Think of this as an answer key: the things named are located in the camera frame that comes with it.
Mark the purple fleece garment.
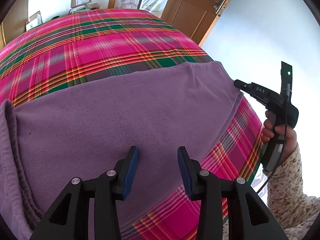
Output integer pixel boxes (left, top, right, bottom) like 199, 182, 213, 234
1, 61, 242, 239

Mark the floral sleeve forearm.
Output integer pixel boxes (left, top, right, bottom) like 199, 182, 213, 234
222, 142, 320, 240

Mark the person's right hand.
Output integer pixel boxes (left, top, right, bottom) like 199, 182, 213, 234
261, 111, 297, 165

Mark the wooden door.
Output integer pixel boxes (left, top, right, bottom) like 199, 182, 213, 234
161, 0, 231, 46

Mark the pink plaid bed cover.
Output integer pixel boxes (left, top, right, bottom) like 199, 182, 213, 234
1, 9, 262, 239

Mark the wooden wardrobe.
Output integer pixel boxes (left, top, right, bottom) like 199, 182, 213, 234
1, 0, 29, 49

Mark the white small box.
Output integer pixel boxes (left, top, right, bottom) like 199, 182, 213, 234
25, 11, 43, 31

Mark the black cable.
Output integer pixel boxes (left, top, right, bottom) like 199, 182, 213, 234
256, 84, 292, 194

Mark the metal door handle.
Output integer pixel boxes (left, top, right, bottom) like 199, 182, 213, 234
208, 0, 226, 15

